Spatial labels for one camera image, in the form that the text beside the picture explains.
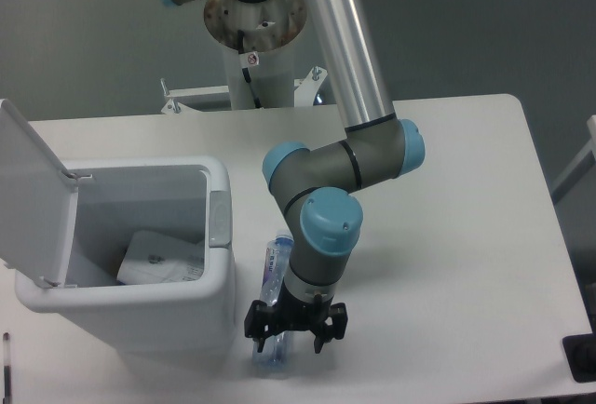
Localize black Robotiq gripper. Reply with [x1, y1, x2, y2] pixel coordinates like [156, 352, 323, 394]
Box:
[244, 290, 348, 354]

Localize clear crushed plastic water bottle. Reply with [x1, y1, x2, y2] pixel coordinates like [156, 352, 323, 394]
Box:
[251, 229, 293, 377]

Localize white plastic wrapper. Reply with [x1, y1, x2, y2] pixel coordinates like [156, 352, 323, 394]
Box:
[116, 230, 205, 285]

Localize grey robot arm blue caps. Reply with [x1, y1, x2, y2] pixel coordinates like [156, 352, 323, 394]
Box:
[162, 0, 425, 351]

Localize white trash can open lid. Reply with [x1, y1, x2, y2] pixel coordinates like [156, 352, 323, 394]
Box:
[1, 100, 236, 352]

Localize black device at table corner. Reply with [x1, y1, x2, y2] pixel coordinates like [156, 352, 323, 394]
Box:
[562, 333, 595, 384]

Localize slotted strip at left edge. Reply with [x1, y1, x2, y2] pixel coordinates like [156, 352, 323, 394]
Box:
[2, 332, 12, 404]

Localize white middle pedestal bracket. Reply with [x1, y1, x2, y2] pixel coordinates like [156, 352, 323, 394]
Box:
[293, 66, 331, 107]

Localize white pedestal bracket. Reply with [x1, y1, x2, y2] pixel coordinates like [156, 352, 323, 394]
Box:
[160, 78, 231, 114]
[293, 66, 331, 107]

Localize white left pedestal bracket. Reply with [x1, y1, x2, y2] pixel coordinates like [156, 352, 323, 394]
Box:
[160, 78, 231, 114]

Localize black cable on pedestal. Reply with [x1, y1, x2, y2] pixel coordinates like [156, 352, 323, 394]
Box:
[237, 29, 264, 110]

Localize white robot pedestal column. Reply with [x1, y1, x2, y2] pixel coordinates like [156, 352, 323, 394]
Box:
[204, 0, 307, 110]

